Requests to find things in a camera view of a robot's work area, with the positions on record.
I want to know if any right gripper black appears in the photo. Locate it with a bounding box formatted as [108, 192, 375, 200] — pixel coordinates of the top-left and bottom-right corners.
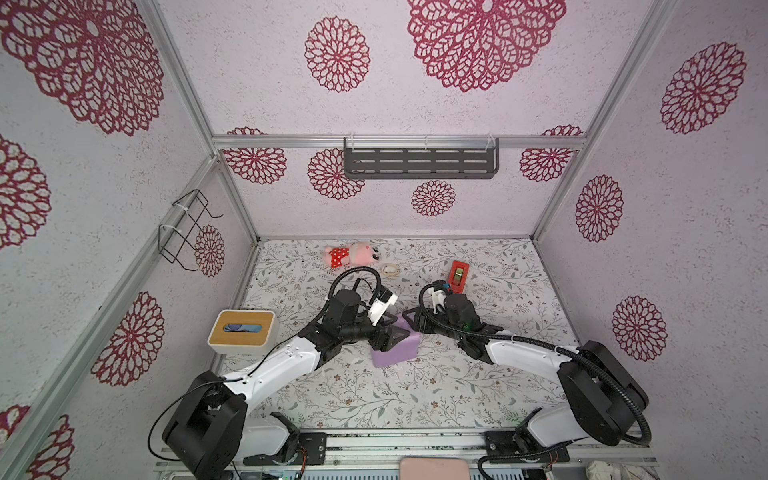
[401, 307, 464, 346]

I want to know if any pink wrapping paper sheet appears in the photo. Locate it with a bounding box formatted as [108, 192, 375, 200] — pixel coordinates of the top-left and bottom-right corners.
[370, 315, 422, 368]

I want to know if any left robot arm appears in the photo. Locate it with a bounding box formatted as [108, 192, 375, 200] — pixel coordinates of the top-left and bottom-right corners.
[162, 287, 409, 479]

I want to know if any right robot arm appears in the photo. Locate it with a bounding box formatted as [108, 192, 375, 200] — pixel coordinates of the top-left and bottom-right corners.
[403, 291, 652, 476]

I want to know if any white tissue box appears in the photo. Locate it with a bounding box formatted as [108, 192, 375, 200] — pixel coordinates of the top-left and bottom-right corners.
[207, 309, 280, 355]

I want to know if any clear tape roll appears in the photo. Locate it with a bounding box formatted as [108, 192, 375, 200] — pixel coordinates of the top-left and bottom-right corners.
[380, 263, 401, 278]

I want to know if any red tape dispenser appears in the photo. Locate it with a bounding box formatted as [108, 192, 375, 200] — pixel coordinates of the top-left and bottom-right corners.
[448, 261, 470, 294]

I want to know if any pink plush toy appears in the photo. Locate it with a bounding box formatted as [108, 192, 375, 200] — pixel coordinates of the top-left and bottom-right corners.
[323, 242, 380, 269]

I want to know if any white cloth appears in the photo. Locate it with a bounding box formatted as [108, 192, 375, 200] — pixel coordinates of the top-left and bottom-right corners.
[586, 461, 659, 480]

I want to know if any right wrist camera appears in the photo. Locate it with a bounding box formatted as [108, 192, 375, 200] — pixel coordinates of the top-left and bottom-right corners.
[430, 281, 452, 314]

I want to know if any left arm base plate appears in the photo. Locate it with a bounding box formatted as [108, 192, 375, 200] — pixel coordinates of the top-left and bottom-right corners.
[242, 432, 328, 467]

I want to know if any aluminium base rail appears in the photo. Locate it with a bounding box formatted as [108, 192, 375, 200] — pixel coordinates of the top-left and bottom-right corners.
[154, 427, 655, 470]

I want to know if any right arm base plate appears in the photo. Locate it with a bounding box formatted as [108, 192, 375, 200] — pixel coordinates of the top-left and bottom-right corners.
[482, 430, 572, 464]

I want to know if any grey wall shelf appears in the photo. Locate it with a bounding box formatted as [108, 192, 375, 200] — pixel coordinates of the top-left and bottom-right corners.
[342, 138, 499, 180]

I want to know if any black wire wall rack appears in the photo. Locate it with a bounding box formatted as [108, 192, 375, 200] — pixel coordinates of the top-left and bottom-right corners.
[156, 189, 223, 272]

